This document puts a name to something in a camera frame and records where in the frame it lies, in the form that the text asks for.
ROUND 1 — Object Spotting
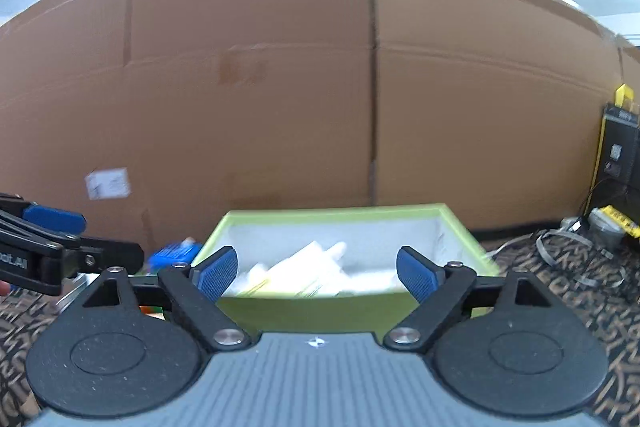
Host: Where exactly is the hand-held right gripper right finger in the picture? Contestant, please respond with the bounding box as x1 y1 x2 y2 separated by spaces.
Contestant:
382 246 581 352

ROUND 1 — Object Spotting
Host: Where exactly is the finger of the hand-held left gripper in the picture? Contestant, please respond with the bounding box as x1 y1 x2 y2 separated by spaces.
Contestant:
0 193 87 244
0 232 146 298

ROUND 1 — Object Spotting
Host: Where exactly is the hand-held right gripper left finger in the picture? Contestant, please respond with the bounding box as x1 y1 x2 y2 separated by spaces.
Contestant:
60 246 253 352

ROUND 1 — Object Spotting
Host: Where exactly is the small blue box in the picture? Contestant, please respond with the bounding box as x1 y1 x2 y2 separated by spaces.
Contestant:
149 242 202 272

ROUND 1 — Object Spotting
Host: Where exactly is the light green box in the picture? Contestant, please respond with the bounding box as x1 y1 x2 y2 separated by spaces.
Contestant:
192 203 503 343

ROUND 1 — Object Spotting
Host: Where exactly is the white shipping label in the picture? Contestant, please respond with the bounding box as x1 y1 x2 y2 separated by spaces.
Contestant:
85 167 132 200

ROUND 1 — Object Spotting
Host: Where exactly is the dark patterned rug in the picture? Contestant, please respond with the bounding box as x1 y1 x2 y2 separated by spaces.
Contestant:
0 217 640 427

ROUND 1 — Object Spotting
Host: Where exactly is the grey roll with yellow tape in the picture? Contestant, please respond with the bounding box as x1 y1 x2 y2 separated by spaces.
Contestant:
587 204 640 253

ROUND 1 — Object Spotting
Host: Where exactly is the large brown cardboard box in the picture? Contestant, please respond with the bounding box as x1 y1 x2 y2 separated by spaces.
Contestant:
0 0 640 258

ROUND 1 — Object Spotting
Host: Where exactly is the black yellow box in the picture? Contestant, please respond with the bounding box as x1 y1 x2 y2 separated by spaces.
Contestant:
590 84 640 188

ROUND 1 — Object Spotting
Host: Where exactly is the grey flat strap coil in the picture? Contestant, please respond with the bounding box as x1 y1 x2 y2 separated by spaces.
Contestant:
534 217 627 289

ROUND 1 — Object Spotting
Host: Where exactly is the black cable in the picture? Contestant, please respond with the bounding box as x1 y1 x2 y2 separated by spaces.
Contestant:
577 181 632 220

